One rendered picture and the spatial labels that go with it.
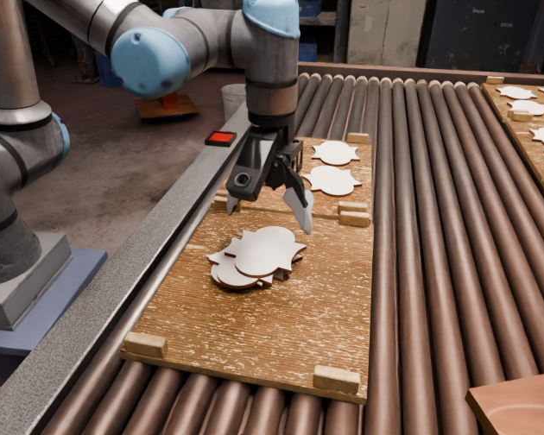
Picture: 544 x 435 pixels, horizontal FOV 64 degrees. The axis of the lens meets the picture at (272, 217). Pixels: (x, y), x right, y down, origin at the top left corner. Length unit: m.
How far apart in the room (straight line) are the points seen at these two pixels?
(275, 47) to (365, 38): 4.92
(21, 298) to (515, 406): 0.75
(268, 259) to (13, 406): 0.42
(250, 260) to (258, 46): 0.34
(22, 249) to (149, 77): 0.47
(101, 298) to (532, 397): 0.63
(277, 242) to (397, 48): 4.89
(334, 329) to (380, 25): 4.97
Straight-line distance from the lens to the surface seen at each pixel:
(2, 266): 0.88
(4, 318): 0.86
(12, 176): 0.86
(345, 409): 0.62
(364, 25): 5.49
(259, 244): 0.78
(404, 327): 0.75
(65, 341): 0.76
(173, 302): 0.74
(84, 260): 0.99
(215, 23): 0.64
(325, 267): 0.79
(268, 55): 0.61
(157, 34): 0.52
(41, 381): 0.72
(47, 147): 0.91
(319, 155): 1.17
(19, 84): 0.87
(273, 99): 0.63
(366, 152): 1.23
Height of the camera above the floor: 1.44
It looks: 33 degrees down
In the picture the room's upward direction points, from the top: straight up
